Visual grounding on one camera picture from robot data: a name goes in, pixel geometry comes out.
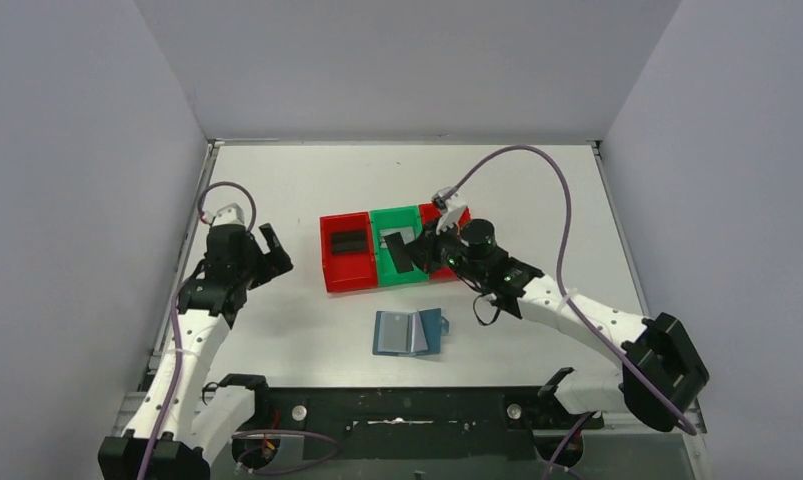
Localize red plastic bin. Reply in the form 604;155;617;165
418;199;481;280
319;211;379;294

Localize green plastic bin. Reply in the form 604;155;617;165
369;205;428;287

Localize teal card holder wallet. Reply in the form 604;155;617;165
372;308;450;357

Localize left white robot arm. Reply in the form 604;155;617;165
97;222;293;479

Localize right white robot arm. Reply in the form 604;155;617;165
385;219;709;435

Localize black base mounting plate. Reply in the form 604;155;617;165
269;386;578;461

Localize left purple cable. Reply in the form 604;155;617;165
135;181;341;480

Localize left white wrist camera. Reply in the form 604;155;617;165
211;204;247;228

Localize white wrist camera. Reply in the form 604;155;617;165
211;204;247;228
432;187;468;234

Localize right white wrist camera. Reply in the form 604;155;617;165
432;187;468;234

